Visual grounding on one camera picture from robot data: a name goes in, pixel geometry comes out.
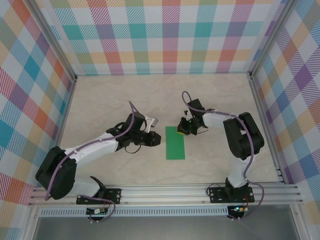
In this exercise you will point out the green paper sheet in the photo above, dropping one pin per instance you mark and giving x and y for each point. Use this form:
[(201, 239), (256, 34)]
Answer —
[(175, 147)]

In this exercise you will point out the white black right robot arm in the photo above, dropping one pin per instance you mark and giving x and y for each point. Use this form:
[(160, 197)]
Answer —
[(243, 135)]

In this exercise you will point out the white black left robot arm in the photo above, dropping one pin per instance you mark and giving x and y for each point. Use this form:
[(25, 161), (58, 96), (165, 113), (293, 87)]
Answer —
[(87, 150)]

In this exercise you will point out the grey metal sheet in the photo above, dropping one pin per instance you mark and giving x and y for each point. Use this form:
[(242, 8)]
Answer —
[(162, 230)]

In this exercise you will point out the left circuit board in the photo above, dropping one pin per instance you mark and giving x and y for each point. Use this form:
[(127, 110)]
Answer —
[(96, 211)]

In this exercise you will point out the circuit board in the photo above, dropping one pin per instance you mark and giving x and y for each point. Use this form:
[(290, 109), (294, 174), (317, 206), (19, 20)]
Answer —
[(237, 209), (96, 211)]

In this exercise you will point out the right circuit board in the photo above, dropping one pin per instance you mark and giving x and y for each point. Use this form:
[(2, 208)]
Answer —
[(237, 209)]

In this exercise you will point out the long aluminium base rail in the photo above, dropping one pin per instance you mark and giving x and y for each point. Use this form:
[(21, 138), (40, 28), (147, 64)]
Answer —
[(162, 195)]

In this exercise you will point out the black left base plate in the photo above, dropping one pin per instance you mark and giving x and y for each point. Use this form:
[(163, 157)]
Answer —
[(112, 196)]

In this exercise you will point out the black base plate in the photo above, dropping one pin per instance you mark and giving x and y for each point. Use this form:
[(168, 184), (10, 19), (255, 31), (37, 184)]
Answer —
[(112, 196), (217, 195)]

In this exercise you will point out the aluminium side rail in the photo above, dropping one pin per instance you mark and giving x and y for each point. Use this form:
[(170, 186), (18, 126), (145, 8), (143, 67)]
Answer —
[(262, 112), (66, 112)]

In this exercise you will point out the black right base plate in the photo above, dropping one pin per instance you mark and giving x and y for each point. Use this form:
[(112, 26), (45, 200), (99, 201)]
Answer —
[(217, 195)]

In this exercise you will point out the aluminium frame post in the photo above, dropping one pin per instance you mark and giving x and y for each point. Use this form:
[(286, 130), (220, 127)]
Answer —
[(271, 37), (54, 37)]

